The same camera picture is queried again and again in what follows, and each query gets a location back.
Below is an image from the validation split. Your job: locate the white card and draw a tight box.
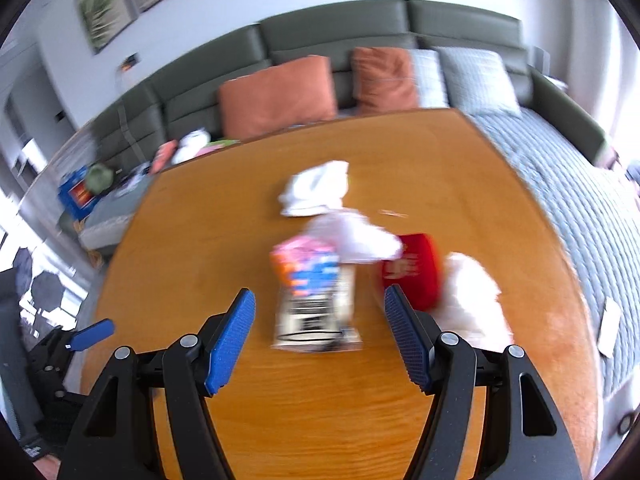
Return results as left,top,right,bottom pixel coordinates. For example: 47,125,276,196
596,297,623,358

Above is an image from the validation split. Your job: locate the crumpled white tissue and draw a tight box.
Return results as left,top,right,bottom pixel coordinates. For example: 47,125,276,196
279,160,351,218

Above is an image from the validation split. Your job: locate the wide orange cushion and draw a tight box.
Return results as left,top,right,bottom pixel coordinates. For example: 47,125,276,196
217,55,338,141

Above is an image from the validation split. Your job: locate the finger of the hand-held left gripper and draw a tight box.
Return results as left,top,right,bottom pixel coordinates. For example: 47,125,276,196
47,319,116,356

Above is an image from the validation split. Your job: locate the light grey cushion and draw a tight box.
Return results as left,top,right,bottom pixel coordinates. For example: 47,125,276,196
437,46,523,117

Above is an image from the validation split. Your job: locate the pink cloth item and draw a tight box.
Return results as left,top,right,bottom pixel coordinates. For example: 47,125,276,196
150,139,180,175

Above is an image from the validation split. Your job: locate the red packet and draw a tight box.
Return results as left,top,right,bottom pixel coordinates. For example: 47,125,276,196
381,232,443,311

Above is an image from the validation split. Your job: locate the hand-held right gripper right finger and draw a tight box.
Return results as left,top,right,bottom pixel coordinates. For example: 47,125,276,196
383,284,583,480

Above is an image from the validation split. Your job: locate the person's dark trouser leg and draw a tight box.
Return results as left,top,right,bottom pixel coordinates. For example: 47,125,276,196
0,267,48,461

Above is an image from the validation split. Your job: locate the checked grey cushion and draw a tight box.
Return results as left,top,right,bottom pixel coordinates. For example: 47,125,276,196
411,50,451,109

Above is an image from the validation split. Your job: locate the pale pink plastic bag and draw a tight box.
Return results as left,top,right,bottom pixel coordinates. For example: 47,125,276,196
305,208,406,266

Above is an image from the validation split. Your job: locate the grey quilted blanket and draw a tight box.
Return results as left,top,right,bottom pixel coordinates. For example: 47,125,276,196
465,107,640,401

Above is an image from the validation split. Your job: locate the white plastic bag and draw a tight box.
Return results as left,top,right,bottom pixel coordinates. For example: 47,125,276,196
172,129,211,165

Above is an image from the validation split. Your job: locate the square orange cushion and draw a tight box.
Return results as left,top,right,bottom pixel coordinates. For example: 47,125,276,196
350,46,420,115

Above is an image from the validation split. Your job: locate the colourful block toy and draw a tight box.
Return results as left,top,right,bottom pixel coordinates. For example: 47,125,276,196
270,235,363,353

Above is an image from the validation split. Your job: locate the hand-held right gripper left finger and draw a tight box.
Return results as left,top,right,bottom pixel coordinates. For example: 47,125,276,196
57,287,257,480

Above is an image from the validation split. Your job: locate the grey-green sofa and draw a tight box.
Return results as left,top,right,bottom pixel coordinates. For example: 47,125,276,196
55,0,621,241

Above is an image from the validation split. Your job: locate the grey fringed blanket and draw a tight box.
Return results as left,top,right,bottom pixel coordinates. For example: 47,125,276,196
77,172,156,251

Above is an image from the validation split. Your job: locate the white fluffy object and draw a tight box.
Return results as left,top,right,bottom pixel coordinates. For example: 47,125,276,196
435,251,516,348

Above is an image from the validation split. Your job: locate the blue shopping bag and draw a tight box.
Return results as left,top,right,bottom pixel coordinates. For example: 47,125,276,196
57,170,101,221

